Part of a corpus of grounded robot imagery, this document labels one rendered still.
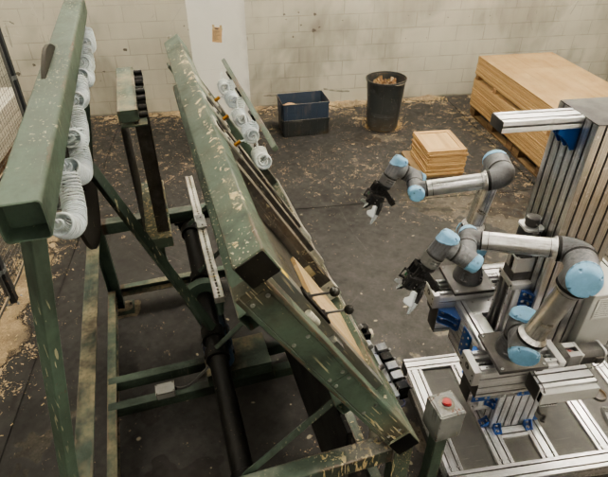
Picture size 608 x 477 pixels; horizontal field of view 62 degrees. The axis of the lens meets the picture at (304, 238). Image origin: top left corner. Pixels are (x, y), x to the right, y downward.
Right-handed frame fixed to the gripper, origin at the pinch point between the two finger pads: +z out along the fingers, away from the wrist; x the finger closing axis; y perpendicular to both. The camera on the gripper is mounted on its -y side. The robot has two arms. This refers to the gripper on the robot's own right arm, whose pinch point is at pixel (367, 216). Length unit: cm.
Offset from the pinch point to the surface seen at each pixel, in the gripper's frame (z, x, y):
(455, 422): 31, 93, -36
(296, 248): 21.4, 16.2, 32.5
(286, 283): -2, 78, 58
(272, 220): 10, 18, 51
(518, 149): -14, -284, -284
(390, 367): 48, 52, -28
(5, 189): -26, 107, 141
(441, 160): 22, -238, -176
